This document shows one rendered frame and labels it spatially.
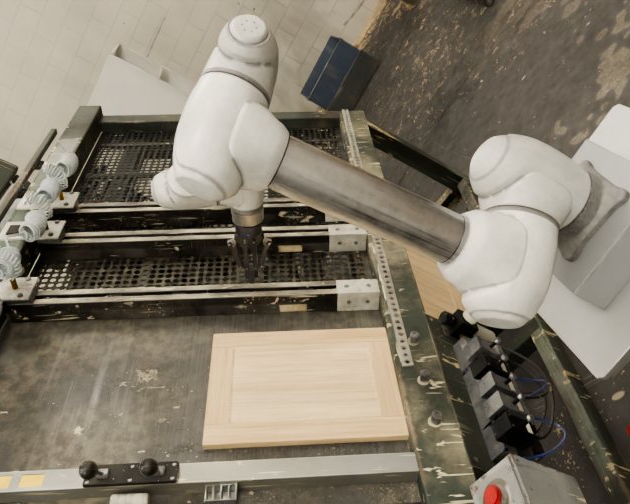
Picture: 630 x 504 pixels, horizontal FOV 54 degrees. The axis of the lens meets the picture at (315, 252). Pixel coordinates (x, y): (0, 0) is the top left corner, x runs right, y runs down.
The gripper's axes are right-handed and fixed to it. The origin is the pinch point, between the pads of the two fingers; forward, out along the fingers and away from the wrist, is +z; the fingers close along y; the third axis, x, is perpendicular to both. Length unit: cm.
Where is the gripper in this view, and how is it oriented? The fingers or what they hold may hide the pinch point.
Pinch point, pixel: (251, 276)
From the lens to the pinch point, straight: 184.9
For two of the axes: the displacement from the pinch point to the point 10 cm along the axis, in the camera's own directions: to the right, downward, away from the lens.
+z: -0.1, 8.0, 6.0
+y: -10.0, 0.3, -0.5
